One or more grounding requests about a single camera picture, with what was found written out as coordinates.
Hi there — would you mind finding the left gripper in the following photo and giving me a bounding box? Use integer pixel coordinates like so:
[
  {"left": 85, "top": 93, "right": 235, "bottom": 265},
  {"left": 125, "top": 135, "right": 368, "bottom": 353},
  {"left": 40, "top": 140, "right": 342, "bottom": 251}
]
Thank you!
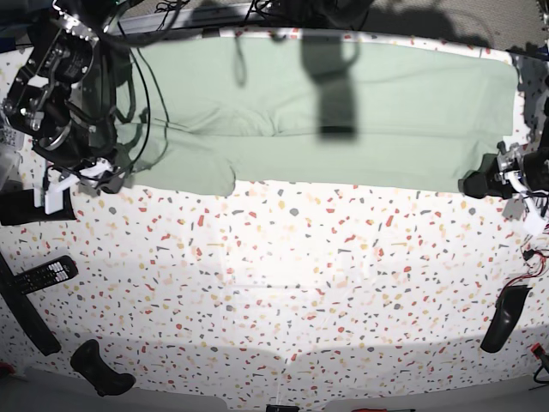
[{"left": 496, "top": 142, "right": 548, "bottom": 223}]

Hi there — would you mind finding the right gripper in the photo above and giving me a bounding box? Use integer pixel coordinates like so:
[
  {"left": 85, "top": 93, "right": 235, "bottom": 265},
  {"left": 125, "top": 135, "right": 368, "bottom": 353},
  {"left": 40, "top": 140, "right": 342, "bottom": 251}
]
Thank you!
[{"left": 32, "top": 129, "right": 118, "bottom": 193}]

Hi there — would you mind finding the light green T-shirt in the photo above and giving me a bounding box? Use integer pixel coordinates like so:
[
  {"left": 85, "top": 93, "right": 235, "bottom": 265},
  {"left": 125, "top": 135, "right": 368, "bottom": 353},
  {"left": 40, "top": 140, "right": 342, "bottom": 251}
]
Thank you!
[{"left": 114, "top": 37, "right": 518, "bottom": 197}]

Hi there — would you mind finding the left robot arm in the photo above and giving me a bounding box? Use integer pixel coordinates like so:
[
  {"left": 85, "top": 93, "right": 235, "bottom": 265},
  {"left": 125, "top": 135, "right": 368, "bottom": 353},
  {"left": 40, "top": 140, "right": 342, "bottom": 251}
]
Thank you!
[{"left": 497, "top": 44, "right": 548, "bottom": 221}]

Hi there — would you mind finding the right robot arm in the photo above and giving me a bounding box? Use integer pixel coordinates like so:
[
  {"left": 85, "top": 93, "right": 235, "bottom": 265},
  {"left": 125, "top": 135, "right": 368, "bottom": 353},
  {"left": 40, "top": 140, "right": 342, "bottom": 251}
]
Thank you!
[{"left": 2, "top": 1, "right": 133, "bottom": 193}]

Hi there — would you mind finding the black cylinder roll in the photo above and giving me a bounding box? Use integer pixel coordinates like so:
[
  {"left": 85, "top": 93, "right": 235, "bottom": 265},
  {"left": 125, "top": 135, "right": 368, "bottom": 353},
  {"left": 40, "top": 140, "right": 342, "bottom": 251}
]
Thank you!
[{"left": 0, "top": 189, "right": 76, "bottom": 227}]

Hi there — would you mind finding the black TV remote control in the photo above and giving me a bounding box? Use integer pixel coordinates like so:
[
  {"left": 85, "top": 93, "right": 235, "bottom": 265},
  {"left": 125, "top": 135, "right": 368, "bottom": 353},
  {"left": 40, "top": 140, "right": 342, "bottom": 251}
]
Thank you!
[{"left": 14, "top": 256, "right": 78, "bottom": 294}]

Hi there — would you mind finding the long black bar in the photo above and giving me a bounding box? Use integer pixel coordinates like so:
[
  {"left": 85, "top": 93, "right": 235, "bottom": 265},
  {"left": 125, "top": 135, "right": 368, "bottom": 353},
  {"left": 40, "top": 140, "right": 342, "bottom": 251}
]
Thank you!
[{"left": 1, "top": 257, "right": 61, "bottom": 356}]

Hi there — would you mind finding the small red clip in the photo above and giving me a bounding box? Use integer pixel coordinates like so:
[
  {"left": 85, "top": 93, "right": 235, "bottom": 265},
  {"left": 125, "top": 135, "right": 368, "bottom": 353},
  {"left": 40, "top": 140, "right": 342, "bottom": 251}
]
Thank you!
[{"left": 531, "top": 343, "right": 545, "bottom": 358}]

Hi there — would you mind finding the black game controller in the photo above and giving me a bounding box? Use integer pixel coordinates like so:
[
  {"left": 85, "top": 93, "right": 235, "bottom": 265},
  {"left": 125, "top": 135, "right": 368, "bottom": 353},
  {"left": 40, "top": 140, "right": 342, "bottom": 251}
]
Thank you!
[{"left": 70, "top": 339, "right": 136, "bottom": 397}]

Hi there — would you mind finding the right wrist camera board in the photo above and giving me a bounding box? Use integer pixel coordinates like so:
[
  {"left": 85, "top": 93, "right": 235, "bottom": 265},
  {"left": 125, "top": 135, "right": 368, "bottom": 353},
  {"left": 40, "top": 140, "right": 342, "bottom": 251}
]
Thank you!
[{"left": 43, "top": 190, "right": 64, "bottom": 215}]

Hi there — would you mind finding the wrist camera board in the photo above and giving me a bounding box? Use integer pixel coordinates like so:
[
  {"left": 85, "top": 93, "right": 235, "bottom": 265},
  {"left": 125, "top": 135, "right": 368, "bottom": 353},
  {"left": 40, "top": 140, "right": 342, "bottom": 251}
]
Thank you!
[
  {"left": 43, "top": 190, "right": 64, "bottom": 215},
  {"left": 523, "top": 215, "right": 547, "bottom": 237}
]

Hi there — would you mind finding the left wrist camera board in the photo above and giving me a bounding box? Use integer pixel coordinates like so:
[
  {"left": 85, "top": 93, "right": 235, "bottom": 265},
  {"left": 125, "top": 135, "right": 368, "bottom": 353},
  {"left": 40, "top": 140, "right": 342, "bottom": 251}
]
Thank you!
[{"left": 523, "top": 215, "right": 547, "bottom": 237}]

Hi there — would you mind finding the red and black wire bundle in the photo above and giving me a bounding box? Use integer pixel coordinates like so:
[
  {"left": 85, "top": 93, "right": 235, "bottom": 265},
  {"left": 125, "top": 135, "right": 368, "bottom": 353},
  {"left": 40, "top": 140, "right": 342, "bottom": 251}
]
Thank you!
[{"left": 501, "top": 244, "right": 549, "bottom": 297}]

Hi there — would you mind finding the black curved handle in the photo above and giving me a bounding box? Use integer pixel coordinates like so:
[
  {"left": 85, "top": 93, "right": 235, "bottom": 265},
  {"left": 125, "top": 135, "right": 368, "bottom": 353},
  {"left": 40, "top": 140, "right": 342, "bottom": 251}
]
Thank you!
[{"left": 480, "top": 285, "right": 531, "bottom": 354}]

